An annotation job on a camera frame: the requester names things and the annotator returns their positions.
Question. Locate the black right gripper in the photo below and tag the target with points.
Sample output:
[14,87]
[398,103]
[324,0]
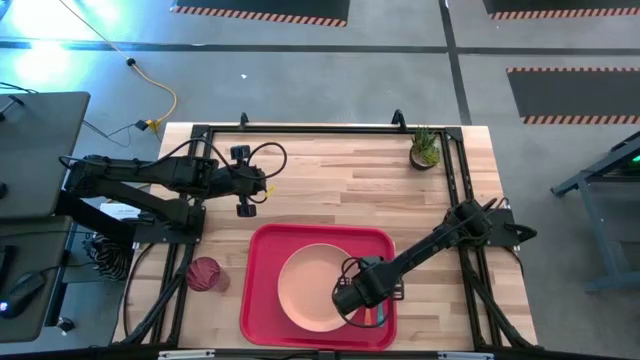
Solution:
[355,297]

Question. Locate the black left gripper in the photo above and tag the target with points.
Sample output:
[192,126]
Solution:
[240,182]

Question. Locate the orange round plate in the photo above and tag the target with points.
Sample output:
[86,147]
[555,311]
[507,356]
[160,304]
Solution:
[305,285]

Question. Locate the red translucent cup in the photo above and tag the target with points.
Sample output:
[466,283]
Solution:
[205,275]

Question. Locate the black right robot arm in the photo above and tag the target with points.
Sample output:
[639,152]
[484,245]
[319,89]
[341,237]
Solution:
[425,245]

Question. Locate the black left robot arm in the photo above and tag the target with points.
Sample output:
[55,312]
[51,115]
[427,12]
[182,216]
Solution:
[150,172]

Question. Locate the red plastic tray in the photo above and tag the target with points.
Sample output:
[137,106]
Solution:
[265,310]

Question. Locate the white paper label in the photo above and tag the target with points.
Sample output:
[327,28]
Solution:
[117,211]

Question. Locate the succulent plant in dark pot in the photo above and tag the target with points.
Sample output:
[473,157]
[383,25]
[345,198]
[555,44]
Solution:
[425,152]

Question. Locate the black hazard-striped floor mat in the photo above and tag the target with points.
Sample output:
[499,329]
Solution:
[575,95]
[560,4]
[260,6]

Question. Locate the black front crossbeam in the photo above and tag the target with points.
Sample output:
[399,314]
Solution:
[550,354]

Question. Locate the dark grey desk surface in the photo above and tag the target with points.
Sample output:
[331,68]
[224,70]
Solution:
[35,240]

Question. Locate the black caster wheel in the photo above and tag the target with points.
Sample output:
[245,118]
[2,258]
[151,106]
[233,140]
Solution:
[66,325]

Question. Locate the black computer mouse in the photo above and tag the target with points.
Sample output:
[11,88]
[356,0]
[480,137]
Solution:
[22,295]

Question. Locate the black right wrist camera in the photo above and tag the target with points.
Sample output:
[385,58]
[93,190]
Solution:
[371,266]

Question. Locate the black frame clamp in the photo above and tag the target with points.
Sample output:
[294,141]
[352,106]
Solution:
[398,121]
[244,121]

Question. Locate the black aluminium table frame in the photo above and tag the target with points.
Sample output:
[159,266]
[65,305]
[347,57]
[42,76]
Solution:
[325,130]

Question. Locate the silver bracket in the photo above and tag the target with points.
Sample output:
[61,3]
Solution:
[465,356]
[186,355]

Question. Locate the grey metal table frame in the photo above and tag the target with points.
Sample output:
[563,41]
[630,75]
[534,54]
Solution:
[615,281]

